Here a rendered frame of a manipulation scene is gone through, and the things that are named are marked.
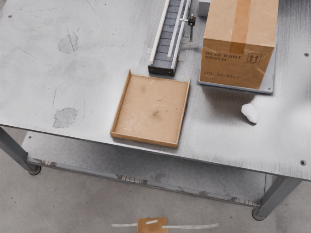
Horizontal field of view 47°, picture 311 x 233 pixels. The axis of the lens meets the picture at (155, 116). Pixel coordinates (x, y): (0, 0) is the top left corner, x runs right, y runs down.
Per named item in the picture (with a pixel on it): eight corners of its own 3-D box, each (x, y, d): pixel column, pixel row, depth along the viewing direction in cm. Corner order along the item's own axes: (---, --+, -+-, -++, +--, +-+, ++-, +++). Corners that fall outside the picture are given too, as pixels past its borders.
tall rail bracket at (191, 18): (178, 36, 160) (178, 9, 146) (195, 38, 159) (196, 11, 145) (177, 42, 159) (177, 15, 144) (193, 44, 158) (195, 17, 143)
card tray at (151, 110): (130, 74, 153) (128, 68, 149) (190, 82, 149) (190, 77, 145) (111, 136, 139) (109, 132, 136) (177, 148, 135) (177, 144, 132)
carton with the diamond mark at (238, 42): (210, 25, 160) (215, -24, 136) (264, 32, 156) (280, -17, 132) (199, 81, 146) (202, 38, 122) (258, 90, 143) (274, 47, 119)
